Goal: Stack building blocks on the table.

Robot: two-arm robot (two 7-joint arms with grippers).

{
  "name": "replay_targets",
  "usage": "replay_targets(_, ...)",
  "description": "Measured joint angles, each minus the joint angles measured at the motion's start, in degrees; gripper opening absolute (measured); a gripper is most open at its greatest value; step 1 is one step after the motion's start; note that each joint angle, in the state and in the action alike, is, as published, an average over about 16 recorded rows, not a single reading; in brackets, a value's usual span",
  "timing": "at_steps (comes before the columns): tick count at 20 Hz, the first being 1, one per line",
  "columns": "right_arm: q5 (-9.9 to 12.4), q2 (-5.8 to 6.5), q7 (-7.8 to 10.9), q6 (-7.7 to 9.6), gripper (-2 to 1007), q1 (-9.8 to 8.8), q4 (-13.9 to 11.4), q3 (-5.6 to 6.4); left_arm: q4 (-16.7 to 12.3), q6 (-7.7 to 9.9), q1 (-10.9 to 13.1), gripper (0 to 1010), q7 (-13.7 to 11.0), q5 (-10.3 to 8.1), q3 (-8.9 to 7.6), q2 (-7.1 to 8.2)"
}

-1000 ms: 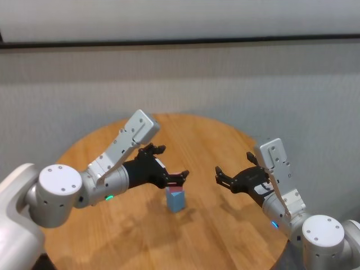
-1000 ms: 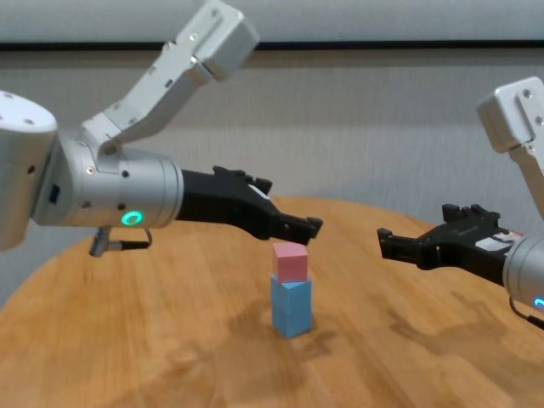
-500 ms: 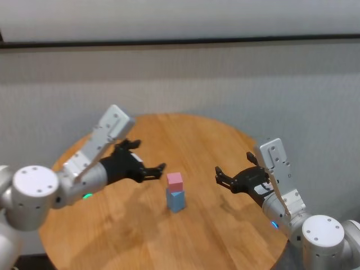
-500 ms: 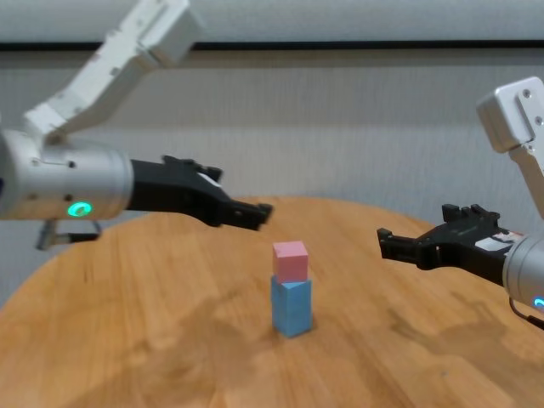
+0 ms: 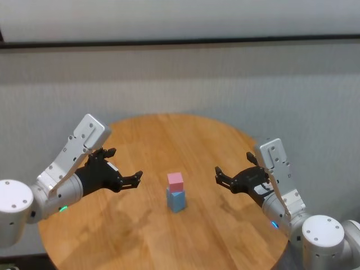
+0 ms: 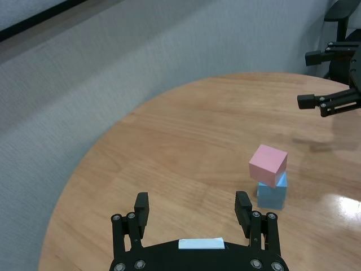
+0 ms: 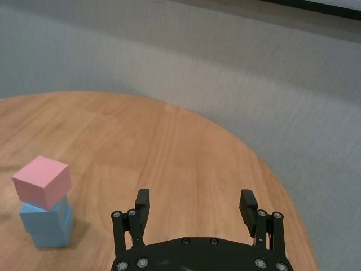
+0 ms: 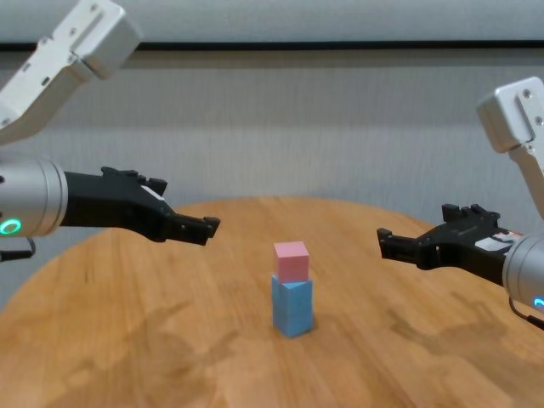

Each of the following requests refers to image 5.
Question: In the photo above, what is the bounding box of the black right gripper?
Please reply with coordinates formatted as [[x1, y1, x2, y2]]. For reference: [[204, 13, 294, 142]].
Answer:
[[214, 151, 275, 208]]

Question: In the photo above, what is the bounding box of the pink building block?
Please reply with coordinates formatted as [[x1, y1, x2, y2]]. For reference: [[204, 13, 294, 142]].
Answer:
[[166, 172, 186, 193]]

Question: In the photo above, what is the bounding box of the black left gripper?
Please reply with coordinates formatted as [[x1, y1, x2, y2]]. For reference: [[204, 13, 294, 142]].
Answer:
[[75, 147, 144, 197]]

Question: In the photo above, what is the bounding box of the black wall strip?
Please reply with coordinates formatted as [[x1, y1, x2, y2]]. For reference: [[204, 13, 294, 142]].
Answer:
[[0, 33, 360, 50]]

